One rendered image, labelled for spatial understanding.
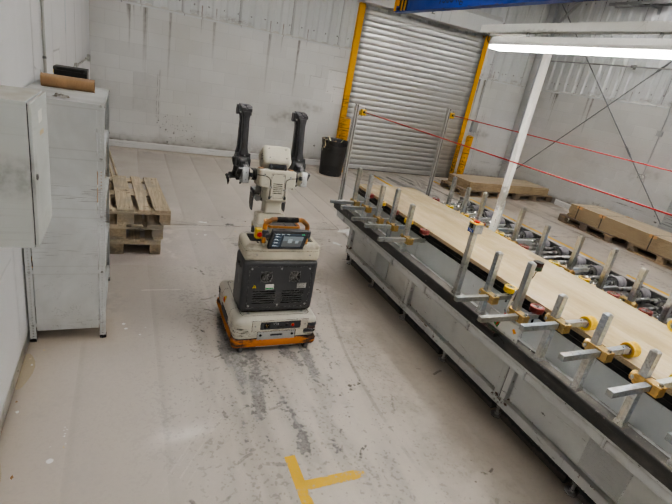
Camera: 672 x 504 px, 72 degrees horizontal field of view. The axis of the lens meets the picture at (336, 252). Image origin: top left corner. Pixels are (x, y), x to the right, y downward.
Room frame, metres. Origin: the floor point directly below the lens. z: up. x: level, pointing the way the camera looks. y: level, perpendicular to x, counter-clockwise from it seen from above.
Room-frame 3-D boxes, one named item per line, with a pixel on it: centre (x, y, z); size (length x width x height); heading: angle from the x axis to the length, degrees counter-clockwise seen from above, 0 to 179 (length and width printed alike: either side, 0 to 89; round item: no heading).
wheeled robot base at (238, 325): (3.14, 0.46, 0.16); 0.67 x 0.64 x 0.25; 27
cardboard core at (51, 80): (3.04, 1.90, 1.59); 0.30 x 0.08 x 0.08; 117
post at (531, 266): (2.45, -1.09, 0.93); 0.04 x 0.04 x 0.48; 27
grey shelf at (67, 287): (2.94, 1.85, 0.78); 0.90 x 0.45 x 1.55; 27
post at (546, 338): (2.22, -1.20, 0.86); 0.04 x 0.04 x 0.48; 27
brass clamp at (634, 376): (1.76, -1.44, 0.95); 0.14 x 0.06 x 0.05; 27
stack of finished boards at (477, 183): (10.68, -3.41, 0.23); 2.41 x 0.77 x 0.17; 118
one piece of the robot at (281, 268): (3.06, 0.42, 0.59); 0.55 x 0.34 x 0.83; 117
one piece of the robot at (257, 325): (2.86, 0.29, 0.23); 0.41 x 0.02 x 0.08; 117
